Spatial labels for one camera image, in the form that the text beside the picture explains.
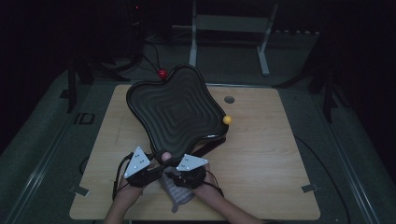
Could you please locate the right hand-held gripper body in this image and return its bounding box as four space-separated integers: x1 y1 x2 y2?
167 153 209 190

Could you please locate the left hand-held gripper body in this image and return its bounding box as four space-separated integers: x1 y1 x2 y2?
123 146 165 189

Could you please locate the grey striped cloth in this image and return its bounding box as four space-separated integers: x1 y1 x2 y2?
157 166 197 214

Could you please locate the black wavy tray with balls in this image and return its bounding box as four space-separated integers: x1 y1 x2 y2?
125 63 233 163

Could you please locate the person's right hand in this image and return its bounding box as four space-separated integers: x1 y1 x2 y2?
191 164 219 203

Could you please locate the person's left hand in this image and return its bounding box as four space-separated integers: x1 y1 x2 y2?
117 180 147 203

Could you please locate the black metal stand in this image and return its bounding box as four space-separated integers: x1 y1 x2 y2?
274 40 351 124
59 57 132 114

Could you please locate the black pole with red light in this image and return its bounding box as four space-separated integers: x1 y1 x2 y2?
125 0 146 63

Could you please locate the white power strip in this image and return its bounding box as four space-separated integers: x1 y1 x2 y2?
271 29 321 37

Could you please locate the left hand-held gripper cable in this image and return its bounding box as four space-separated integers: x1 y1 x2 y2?
111 152 134 201

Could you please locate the hand-held gripper cable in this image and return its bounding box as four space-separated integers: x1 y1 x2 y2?
205 169 225 199
111 152 134 201

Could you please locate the right hand-held gripper cable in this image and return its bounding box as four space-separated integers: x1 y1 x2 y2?
205 169 225 199

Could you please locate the thin black cable loop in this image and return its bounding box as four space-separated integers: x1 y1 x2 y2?
78 155 92 175

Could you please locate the white metal stand frame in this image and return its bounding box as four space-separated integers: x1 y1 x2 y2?
172 0 279 77

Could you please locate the long black floor cable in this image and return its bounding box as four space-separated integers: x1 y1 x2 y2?
293 134 351 224

